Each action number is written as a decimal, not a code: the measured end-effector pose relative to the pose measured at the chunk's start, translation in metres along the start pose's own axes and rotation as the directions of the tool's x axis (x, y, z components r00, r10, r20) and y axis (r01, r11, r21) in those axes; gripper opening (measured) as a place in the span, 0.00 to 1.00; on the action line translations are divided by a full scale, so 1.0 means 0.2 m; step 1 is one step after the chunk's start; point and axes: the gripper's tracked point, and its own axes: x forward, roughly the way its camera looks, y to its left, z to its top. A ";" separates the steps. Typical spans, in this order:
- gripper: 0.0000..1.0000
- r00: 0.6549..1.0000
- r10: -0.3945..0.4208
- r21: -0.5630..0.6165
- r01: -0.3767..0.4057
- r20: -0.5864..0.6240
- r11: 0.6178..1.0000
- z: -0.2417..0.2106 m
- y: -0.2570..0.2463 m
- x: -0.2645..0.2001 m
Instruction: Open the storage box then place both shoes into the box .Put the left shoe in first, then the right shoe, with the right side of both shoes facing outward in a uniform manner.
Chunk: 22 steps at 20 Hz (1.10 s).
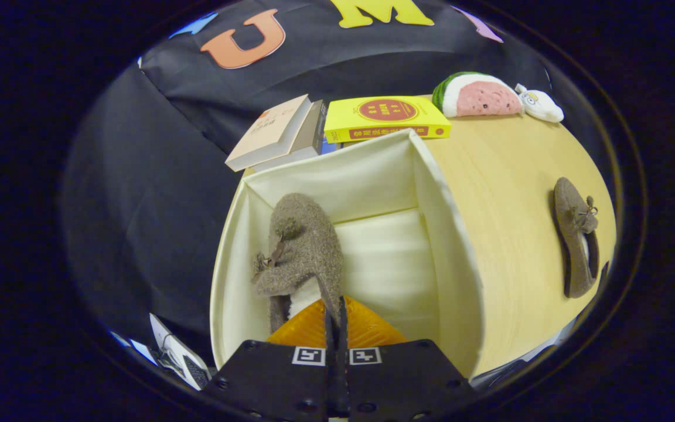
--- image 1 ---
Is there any brown fuzzy slipper shoe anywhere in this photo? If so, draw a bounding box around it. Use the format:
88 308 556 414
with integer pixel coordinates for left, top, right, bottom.
553 177 601 299
251 192 345 335

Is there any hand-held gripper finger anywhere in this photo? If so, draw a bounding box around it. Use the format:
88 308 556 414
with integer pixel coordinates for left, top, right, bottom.
337 296 479 422
203 296 338 422

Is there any beige book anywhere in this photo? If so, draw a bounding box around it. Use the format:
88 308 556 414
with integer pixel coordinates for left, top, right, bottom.
224 94 313 173

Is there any cream fabric storage box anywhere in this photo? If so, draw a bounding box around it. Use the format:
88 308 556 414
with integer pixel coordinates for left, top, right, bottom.
210 128 485 380

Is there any grey book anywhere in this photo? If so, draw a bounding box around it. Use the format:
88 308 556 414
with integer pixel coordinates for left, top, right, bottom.
253 100 328 173

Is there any black backdrop cloth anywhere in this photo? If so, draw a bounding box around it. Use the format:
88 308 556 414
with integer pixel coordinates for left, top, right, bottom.
62 0 555 352

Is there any yellow book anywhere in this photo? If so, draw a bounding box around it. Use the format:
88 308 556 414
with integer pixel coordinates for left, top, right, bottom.
323 96 452 144

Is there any watermelon slice plush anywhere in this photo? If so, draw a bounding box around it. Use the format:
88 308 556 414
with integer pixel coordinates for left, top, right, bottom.
432 72 524 118

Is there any white printed paper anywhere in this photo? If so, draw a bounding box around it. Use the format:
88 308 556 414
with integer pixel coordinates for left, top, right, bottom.
149 312 212 392

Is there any white plush toy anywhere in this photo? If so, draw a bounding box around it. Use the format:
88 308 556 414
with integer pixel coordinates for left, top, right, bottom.
515 83 565 123

